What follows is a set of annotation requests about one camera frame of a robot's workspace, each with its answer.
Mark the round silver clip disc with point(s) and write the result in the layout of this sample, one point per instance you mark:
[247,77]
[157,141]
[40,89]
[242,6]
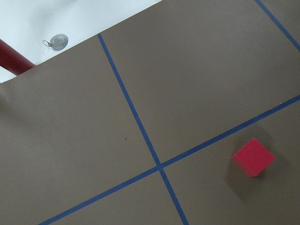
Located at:
[57,42]

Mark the dark red cylinder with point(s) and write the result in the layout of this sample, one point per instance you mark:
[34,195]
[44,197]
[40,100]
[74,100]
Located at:
[13,61]

